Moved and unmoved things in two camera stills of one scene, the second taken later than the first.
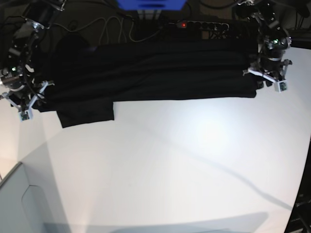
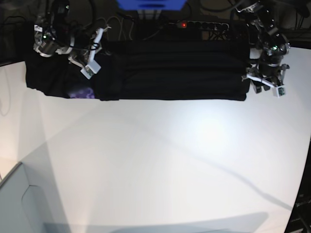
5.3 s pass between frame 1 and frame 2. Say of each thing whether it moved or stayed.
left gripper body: moved
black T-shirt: moved
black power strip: stayed
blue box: stayed
